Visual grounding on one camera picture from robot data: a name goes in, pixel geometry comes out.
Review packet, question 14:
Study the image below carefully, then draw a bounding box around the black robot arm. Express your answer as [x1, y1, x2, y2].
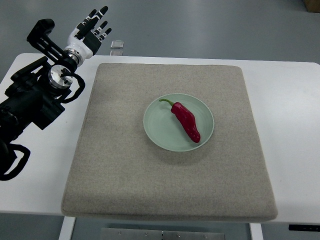
[0, 18, 86, 181]

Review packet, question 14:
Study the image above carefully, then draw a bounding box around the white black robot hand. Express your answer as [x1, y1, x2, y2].
[64, 6, 112, 66]

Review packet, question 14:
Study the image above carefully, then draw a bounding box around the red pepper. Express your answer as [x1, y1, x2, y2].
[159, 98, 201, 143]

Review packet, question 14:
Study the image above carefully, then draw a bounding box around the light green plate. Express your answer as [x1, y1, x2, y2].
[143, 93, 215, 152]

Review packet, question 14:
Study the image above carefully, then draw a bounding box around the white table leg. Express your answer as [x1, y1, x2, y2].
[249, 223, 264, 240]
[58, 216, 76, 240]

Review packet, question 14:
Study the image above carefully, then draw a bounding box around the cardboard box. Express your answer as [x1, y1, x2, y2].
[303, 0, 320, 13]

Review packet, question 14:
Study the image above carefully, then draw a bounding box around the black table control panel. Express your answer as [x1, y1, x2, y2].
[288, 224, 320, 232]

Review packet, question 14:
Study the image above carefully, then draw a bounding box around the small clear plastic box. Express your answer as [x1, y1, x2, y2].
[110, 40, 124, 49]

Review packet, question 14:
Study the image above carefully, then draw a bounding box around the white table leg left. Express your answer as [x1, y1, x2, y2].
[58, 216, 76, 240]

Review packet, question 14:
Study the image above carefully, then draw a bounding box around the beige felt mat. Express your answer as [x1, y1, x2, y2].
[61, 63, 278, 222]

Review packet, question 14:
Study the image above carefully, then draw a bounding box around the white table leg right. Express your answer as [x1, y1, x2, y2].
[249, 223, 264, 240]

